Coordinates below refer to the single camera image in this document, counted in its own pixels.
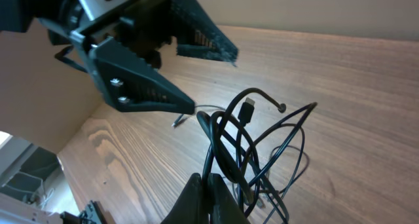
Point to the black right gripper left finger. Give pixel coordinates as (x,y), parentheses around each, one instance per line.
(189,207)

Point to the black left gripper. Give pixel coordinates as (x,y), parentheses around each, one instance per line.
(127,77)

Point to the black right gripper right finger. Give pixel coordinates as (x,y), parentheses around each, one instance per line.
(224,209)

